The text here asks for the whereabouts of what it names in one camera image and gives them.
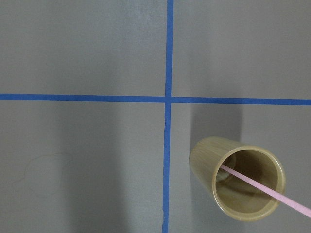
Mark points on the tan bamboo cup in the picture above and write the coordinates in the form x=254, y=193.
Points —
x=236, y=198

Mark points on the brown paper table cover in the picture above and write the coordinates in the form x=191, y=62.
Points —
x=101, y=102

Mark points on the pink chopstick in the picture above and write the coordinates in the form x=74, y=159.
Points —
x=272, y=193

